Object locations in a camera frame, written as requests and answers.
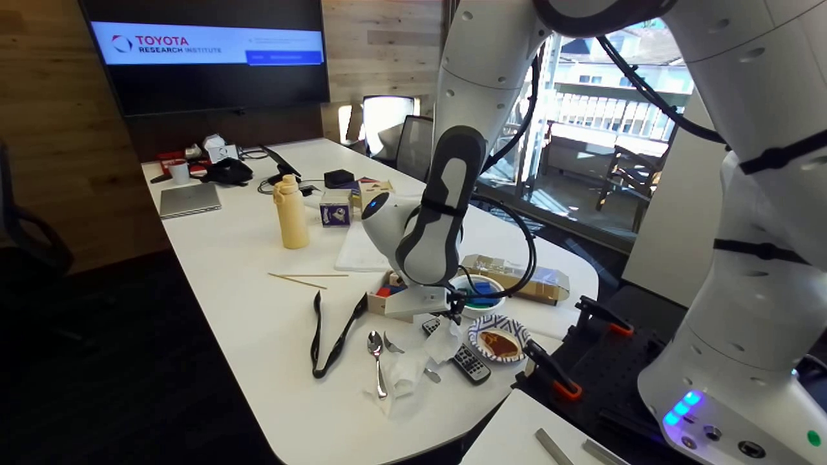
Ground metal spoon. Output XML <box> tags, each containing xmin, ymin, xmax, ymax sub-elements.
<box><xmin>368</xmin><ymin>331</ymin><xmax>390</xmax><ymax>400</ymax></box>

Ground white flat board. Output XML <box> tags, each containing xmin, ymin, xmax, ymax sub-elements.
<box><xmin>459</xmin><ymin>387</ymin><xmax>636</xmax><ymax>465</ymax></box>

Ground grey flat box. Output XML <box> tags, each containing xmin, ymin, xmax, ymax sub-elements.
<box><xmin>159</xmin><ymin>182</ymin><xmax>225</xmax><ymax>222</ymax></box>

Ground black flat case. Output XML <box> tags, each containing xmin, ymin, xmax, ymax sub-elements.
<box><xmin>323</xmin><ymin>167</ymin><xmax>360</xmax><ymax>192</ymax></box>

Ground blue toy in bowl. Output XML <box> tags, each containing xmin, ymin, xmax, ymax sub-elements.
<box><xmin>463</xmin><ymin>284</ymin><xmax>503</xmax><ymax>313</ymax></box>

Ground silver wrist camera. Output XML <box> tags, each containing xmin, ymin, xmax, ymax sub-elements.
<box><xmin>384</xmin><ymin>284</ymin><xmax>455</xmax><ymax>321</ymax></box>

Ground black clamp orange handle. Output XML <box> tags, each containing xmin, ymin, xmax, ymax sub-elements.
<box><xmin>574</xmin><ymin>294</ymin><xmax>640</xmax><ymax>342</ymax></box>
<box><xmin>522</xmin><ymin>337</ymin><xmax>587</xmax><ymax>403</ymax></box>

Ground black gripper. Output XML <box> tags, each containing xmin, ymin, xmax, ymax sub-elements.
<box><xmin>419</xmin><ymin>286</ymin><xmax>478</xmax><ymax>342</ymax></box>

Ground black tongs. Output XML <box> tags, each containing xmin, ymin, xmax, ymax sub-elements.
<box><xmin>307</xmin><ymin>289</ymin><xmax>372</xmax><ymax>383</ymax></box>

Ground wooden chopstick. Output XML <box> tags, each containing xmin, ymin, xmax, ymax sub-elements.
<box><xmin>282</xmin><ymin>269</ymin><xmax>351</xmax><ymax>281</ymax></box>
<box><xmin>267</xmin><ymin>272</ymin><xmax>332</xmax><ymax>293</ymax></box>

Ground wall television screen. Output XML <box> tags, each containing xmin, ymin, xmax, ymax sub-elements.
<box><xmin>77</xmin><ymin>0</ymin><xmax>333</xmax><ymax>120</ymax></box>

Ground grey purple cube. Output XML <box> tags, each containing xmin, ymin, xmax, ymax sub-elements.
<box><xmin>319</xmin><ymin>201</ymin><xmax>355</xmax><ymax>229</ymax></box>

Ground brown toy food piece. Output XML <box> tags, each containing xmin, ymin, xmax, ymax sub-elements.
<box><xmin>478</xmin><ymin>328</ymin><xmax>519</xmax><ymax>360</ymax></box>

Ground small wooden block box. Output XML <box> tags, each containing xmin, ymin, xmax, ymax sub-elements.
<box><xmin>368</xmin><ymin>269</ymin><xmax>413</xmax><ymax>321</ymax></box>

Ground black office chair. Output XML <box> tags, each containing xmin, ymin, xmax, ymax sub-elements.
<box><xmin>0</xmin><ymin>140</ymin><xmax>77</xmax><ymax>280</ymax></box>

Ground blue patterned paper plate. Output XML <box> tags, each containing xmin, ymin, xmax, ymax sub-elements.
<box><xmin>465</xmin><ymin>313</ymin><xmax>530</xmax><ymax>368</ymax></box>

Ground white bowl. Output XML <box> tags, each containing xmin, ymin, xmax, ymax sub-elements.
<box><xmin>453</xmin><ymin>272</ymin><xmax>506</xmax><ymax>319</ymax></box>

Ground black pouch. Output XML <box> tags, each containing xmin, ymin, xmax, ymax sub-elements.
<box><xmin>203</xmin><ymin>155</ymin><xmax>256</xmax><ymax>189</ymax></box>

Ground grey metal bar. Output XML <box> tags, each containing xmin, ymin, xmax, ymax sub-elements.
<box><xmin>579</xmin><ymin>436</ymin><xmax>632</xmax><ymax>465</ymax></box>
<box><xmin>534</xmin><ymin>427</ymin><xmax>578</xmax><ymax>465</ymax></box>

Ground grey remote control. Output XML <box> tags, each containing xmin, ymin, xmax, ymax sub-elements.
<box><xmin>450</xmin><ymin>342</ymin><xmax>495</xmax><ymax>387</ymax></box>

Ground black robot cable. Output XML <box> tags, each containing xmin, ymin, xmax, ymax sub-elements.
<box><xmin>463</xmin><ymin>192</ymin><xmax>543</xmax><ymax>304</ymax></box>
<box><xmin>596</xmin><ymin>33</ymin><xmax>827</xmax><ymax>175</ymax></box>

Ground brown padded envelope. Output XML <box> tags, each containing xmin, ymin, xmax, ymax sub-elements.
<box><xmin>460</xmin><ymin>254</ymin><xmax>574</xmax><ymax>307</ymax></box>

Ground white device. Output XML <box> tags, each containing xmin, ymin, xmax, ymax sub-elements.
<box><xmin>203</xmin><ymin>133</ymin><xmax>244</xmax><ymax>165</ymax></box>

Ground white napkin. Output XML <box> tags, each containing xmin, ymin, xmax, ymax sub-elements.
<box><xmin>384</xmin><ymin>310</ymin><xmax>468</xmax><ymax>419</ymax></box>

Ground glass window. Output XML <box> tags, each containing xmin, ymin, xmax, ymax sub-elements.
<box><xmin>478</xmin><ymin>15</ymin><xmax>720</xmax><ymax>254</ymax></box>

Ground cream squeeze bottle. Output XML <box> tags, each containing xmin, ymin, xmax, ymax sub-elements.
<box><xmin>273</xmin><ymin>173</ymin><xmax>313</xmax><ymax>254</ymax></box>

